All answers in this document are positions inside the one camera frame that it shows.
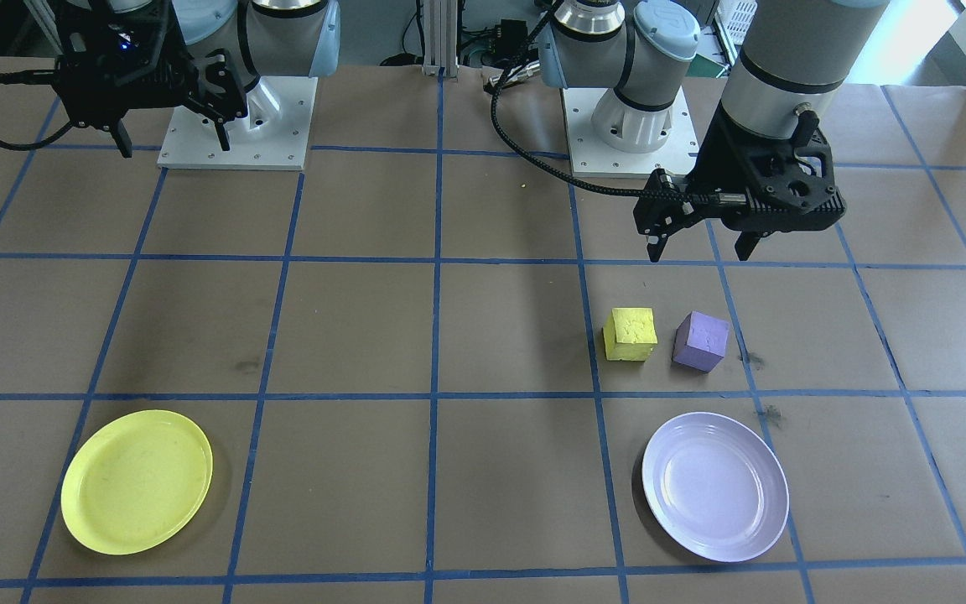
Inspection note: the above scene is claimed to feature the purple foam block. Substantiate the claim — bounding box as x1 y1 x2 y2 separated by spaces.
672 310 731 373

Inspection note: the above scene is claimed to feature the yellow foam block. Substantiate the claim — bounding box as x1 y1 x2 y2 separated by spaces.
603 307 658 362

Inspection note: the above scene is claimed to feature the white plastic basket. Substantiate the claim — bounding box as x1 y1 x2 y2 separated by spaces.
714 0 759 48

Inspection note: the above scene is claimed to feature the black electronics box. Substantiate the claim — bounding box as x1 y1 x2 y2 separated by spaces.
493 18 532 53

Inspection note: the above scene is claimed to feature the purple plastic plate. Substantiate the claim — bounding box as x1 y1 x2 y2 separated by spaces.
641 411 790 563

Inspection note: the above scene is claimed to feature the yellow plastic plate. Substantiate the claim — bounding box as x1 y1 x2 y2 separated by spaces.
60 409 214 556

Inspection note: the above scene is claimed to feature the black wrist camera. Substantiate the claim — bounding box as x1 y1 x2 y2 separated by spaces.
58 0 175 85

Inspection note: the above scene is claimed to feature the white square base plate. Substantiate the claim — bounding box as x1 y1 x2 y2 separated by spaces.
561 86 702 180
156 77 319 171

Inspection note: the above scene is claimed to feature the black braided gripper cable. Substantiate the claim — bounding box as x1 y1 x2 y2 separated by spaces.
489 8 745 207

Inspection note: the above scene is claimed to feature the silver cable connector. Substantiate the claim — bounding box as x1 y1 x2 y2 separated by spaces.
486 60 544 93

